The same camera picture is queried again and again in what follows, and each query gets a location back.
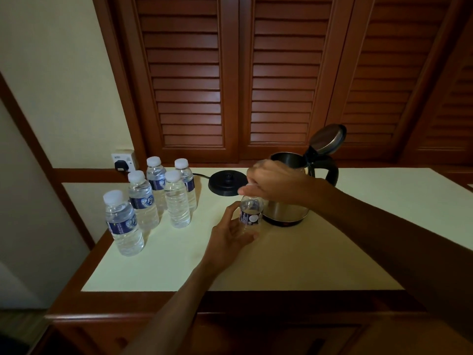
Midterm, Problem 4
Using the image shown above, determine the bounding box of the wooden cabinet cream top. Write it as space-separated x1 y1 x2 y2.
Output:
31 166 473 355

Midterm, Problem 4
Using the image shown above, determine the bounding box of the black round kettle base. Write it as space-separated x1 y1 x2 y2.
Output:
207 170 249 198

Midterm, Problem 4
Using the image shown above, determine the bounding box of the person's right forearm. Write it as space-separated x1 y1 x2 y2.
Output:
312 179 473 343

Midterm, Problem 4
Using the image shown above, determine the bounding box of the steel electric kettle black handle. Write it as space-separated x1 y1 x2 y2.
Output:
258 124 347 228

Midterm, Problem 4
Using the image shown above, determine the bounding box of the cluster of clear water bottles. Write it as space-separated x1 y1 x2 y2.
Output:
127 156 199 230

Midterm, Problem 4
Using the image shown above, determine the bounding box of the person's left forearm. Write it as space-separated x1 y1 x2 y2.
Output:
120 258 222 355

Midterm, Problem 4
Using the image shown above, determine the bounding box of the person's right hand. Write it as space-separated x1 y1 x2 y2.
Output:
237 159 322 210

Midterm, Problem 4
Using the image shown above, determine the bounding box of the white wall socket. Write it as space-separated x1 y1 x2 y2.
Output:
110 149 138 174

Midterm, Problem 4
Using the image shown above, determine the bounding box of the clear water bottle blue label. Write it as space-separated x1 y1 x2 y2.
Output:
102 189 145 257
238 195 265 237

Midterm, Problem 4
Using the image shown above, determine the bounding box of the brown louvered wooden shutter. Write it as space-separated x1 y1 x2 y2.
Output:
325 0 459 161
399 18 473 165
118 0 241 163
238 0 355 159

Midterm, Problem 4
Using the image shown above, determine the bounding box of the person's left hand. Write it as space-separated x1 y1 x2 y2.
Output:
201 201 261 275

